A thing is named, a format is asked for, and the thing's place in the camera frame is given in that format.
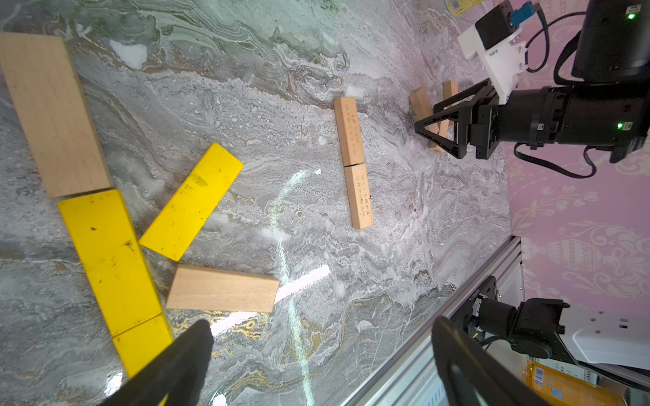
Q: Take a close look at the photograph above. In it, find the wooden block three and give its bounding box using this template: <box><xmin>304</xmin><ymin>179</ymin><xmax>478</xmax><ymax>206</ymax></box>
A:
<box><xmin>410</xmin><ymin>87</ymin><xmax>445</xmax><ymax>155</ymax></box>

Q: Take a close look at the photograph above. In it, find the wooden block right four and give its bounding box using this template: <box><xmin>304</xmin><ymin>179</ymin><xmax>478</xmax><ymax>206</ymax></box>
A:
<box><xmin>443</xmin><ymin>81</ymin><xmax>459</xmax><ymax>130</ymax></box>

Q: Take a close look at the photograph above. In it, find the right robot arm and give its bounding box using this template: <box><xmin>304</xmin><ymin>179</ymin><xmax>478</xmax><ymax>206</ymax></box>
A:
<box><xmin>415</xmin><ymin>1</ymin><xmax>649</xmax><ymax>163</ymax></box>

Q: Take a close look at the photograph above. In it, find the yellow box under table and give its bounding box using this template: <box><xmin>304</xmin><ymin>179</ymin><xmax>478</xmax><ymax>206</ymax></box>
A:
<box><xmin>526</xmin><ymin>361</ymin><xmax>627</xmax><ymax>406</ymax></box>

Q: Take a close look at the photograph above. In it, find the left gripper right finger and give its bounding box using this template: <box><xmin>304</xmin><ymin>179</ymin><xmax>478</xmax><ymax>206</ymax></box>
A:
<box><xmin>431</xmin><ymin>316</ymin><xmax>547</xmax><ymax>406</ymax></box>

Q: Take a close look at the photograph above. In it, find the wooden block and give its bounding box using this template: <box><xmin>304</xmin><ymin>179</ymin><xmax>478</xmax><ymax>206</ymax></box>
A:
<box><xmin>1</xmin><ymin>32</ymin><xmax>113</xmax><ymax>198</ymax></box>
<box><xmin>166</xmin><ymin>264</ymin><xmax>279</xmax><ymax>313</ymax></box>

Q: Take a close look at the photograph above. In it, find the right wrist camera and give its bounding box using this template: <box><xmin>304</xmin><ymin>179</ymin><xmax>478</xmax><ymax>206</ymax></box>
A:
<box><xmin>458</xmin><ymin>1</ymin><xmax>541</xmax><ymax>105</ymax></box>

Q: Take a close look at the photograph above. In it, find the wooden block one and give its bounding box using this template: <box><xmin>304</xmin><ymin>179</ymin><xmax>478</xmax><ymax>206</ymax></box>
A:
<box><xmin>333</xmin><ymin>97</ymin><xmax>365</xmax><ymax>167</ymax></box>

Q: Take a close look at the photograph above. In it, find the wooden block two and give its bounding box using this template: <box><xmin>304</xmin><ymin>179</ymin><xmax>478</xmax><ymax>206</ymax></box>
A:
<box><xmin>345</xmin><ymin>163</ymin><xmax>374</xmax><ymax>230</ymax></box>

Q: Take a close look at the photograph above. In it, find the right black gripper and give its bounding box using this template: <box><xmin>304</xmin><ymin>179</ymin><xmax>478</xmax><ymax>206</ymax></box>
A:
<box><xmin>415</xmin><ymin>79</ymin><xmax>649</xmax><ymax>163</ymax></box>

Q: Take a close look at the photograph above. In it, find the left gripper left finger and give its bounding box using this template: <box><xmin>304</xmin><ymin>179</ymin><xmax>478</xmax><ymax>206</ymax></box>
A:
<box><xmin>103</xmin><ymin>320</ymin><xmax>213</xmax><ymax>406</ymax></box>

